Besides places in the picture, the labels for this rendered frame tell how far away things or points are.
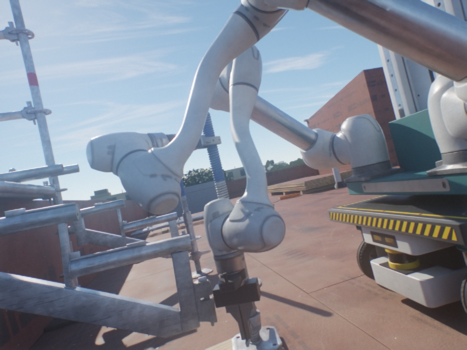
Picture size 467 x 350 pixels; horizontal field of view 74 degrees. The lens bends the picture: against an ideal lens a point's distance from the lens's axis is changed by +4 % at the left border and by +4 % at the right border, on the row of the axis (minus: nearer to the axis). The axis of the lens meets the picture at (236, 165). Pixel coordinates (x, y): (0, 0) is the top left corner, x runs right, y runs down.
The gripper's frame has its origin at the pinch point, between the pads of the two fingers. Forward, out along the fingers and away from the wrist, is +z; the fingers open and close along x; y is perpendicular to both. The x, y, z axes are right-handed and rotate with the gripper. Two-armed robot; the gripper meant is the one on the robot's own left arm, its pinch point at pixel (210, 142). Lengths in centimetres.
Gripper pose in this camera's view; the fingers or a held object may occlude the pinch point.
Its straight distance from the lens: 101.9
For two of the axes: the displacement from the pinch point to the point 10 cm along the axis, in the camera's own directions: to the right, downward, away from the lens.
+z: 7.5, -1.3, 6.5
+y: -2.2, -9.7, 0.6
